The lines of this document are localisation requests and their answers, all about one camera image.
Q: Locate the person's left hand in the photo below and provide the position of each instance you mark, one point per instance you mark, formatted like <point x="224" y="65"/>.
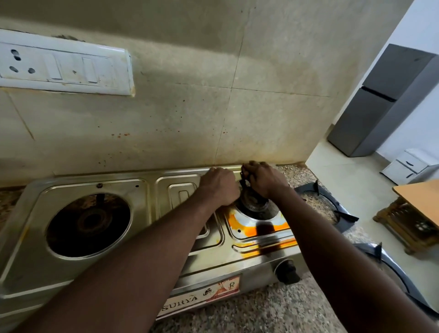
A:
<point x="219" y="188"/>

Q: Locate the person's right hand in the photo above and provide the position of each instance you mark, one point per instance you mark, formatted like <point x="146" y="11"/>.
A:
<point x="265" y="181"/>

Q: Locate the person's right fingers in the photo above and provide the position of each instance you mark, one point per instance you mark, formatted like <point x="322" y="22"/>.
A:
<point x="253" y="167"/>

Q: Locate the person's left fingers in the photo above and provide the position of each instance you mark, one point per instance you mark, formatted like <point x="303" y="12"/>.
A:
<point x="223" y="171"/>

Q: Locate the small black burner piece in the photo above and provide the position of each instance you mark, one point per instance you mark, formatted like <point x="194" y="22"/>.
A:
<point x="243" y="181"/>

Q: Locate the person's left forearm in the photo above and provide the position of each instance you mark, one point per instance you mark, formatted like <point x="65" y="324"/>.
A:
<point x="130" y="264"/>

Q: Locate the person's right forearm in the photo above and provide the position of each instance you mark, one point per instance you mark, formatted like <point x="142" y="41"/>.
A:
<point x="346" y="264"/>

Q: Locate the small dark stove burner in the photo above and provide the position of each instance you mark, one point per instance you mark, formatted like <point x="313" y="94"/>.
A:
<point x="255" y="205"/>

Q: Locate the black pan support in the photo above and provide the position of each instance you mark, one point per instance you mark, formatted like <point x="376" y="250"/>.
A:
<point x="343" y="214"/>
<point x="401" y="278"/>

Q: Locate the black stove knob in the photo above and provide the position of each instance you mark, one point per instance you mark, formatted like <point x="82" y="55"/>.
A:
<point x="287" y="271"/>

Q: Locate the stove label sticker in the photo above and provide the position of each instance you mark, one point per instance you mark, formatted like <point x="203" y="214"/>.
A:
<point x="202" y="296"/>

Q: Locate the grey refrigerator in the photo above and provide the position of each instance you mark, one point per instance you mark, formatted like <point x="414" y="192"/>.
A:
<point x="380" y="106"/>

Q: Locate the large dark stove burner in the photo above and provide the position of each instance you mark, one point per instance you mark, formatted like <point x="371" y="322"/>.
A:
<point x="87" y="224"/>

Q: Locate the white drawer cabinet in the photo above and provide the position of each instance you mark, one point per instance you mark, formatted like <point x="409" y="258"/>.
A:
<point x="408" y="168"/>

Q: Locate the wooden table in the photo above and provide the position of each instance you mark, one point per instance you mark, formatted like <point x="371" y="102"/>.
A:
<point x="416" y="212"/>

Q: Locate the stainless steel gas stove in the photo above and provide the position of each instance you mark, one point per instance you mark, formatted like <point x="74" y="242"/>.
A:
<point x="41" y="274"/>

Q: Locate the white wall switch socket panel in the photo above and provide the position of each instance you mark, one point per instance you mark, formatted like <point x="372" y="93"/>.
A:
<point x="65" y="63"/>

